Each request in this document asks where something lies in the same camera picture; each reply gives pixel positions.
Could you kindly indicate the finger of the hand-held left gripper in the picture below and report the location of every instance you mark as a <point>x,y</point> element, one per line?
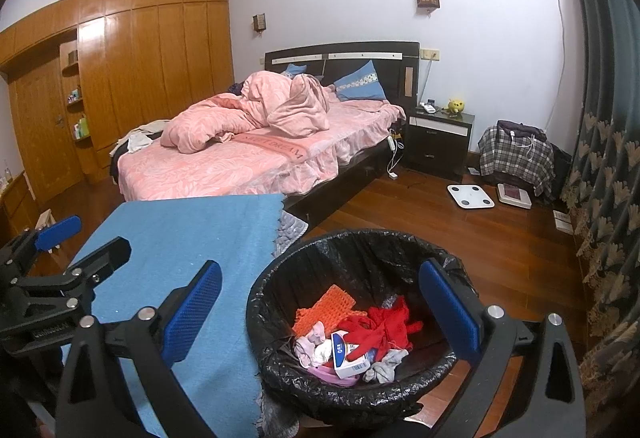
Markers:
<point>107,255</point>
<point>60,230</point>

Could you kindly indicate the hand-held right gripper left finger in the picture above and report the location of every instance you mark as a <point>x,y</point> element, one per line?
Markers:
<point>195,313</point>

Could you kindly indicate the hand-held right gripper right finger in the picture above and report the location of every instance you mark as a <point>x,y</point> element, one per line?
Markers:
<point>450,313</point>

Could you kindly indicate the red cloth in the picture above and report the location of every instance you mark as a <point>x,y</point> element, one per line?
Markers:
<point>385,323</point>

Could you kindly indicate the grey sock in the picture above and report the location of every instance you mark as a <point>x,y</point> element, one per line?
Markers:
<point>385,365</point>

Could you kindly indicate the black bag-lined trash bin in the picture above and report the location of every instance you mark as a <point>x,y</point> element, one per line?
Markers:
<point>360,258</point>

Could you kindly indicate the short orange foam net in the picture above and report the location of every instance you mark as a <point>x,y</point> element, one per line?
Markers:
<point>304,319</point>

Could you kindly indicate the white cardboard box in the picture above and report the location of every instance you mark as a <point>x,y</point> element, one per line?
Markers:
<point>350,358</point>

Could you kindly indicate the long orange foam net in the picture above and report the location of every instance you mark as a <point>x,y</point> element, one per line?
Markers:
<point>332,300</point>

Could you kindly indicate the pink wrapper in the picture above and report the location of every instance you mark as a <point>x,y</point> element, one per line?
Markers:
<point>325,374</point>

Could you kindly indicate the small wooden stool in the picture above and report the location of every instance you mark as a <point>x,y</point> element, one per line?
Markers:
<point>46,217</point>

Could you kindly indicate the low wooden cabinet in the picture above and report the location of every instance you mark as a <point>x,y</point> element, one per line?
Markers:
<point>15,203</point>

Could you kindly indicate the blue tablecloth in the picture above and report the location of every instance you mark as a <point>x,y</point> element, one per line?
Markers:
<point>200,238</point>

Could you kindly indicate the clear bottle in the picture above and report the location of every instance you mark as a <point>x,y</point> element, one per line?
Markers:
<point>6,171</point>

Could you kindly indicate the green bottle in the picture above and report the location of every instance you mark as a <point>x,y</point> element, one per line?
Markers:
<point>81,127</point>

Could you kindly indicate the white bathroom scale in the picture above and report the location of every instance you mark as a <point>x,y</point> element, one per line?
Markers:
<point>470,195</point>

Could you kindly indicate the beige clothes pile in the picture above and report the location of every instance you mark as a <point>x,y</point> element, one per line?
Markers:
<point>142,136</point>

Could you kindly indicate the white scale with brown panel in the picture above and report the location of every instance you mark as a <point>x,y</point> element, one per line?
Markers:
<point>514,194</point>

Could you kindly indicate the white booklet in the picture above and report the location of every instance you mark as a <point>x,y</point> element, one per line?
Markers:
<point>563,221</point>

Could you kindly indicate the pink bedspread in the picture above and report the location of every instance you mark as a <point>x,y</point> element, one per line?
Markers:
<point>240,163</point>

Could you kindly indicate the dark nightstand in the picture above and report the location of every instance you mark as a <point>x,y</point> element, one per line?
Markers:
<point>435,148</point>

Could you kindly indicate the pink duvet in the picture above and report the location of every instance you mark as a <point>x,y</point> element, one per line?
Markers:
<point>210,123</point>

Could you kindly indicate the plaid cloth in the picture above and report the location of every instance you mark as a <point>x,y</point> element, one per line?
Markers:
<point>515,158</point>

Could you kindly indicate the white power strip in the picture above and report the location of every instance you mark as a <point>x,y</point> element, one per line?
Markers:
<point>392,143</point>

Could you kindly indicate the wooden wardrobe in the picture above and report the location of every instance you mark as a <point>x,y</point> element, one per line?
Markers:
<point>140,58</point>

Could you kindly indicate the dark bag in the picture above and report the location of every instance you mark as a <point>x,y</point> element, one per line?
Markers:
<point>520,128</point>

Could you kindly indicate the white remote control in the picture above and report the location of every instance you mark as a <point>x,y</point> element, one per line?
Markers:
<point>428,107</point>

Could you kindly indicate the yellow plush toy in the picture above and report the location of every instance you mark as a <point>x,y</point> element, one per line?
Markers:
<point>455,106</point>

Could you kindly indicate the dark cloth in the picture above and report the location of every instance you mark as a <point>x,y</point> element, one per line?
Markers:
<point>236,90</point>

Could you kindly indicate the large blue pillow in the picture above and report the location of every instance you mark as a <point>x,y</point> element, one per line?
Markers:
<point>365,83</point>

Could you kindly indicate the small blue pillow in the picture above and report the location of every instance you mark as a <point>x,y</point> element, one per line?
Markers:
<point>294,70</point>

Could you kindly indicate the patterned dark curtain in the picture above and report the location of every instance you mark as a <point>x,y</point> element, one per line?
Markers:
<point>610,93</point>

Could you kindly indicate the dark wooden bed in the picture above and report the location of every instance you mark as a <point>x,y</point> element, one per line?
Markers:
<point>350,53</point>

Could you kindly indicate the wall socket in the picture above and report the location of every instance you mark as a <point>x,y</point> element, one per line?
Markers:
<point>430,54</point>

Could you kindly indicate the small wall lamp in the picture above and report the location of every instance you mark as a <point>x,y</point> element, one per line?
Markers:
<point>259,23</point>

